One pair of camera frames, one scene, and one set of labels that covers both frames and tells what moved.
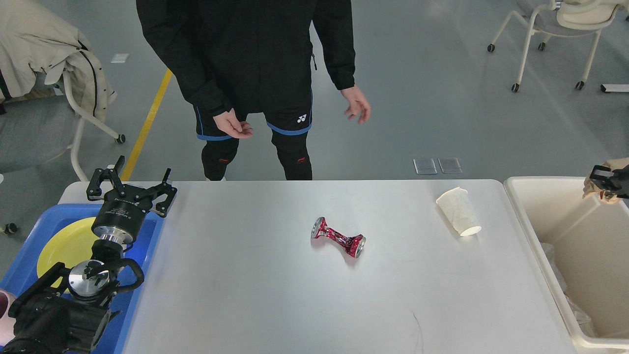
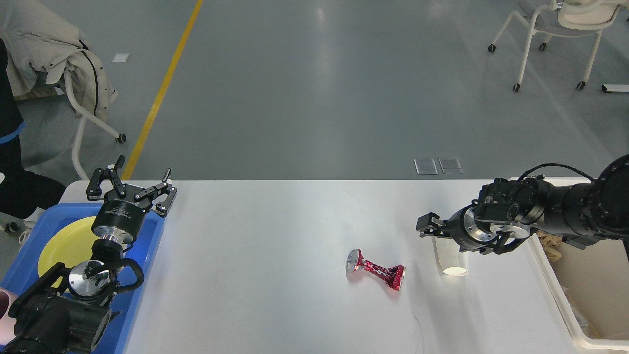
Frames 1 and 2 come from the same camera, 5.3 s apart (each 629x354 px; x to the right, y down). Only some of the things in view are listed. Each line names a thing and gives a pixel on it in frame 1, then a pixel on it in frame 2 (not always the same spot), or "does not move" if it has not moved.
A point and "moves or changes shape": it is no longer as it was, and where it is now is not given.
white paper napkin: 456,205 to 448,252
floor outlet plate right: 449,165 does not move
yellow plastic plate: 71,244 does not move
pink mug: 7,323 does not move
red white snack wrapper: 354,244 to 394,276
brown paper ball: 614,164 moves or changes shape
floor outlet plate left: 425,166 does not move
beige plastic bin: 582,244 does not move
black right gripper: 616,181 to 466,232
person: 233,60 to 22,192
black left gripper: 124,209 does not move
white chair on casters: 558,17 does not move
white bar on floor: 616,87 does not move
